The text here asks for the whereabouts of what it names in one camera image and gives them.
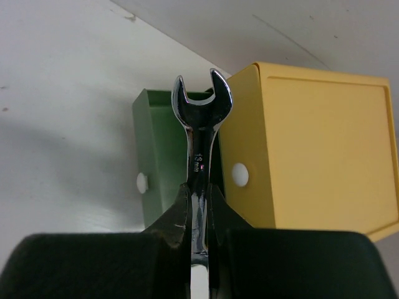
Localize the green drawer box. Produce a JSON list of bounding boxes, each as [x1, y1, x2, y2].
[[132, 88, 225, 231]]

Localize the large silver wrench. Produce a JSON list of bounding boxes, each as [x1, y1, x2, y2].
[[171, 69, 233, 298]]

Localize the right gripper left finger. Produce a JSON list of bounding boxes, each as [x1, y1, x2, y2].
[[1, 184, 191, 298]]

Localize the yellow drawer box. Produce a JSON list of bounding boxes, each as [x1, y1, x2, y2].
[[219, 62, 398, 241]]

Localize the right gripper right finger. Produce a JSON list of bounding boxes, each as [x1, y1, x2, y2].
[[207, 184, 397, 298]]

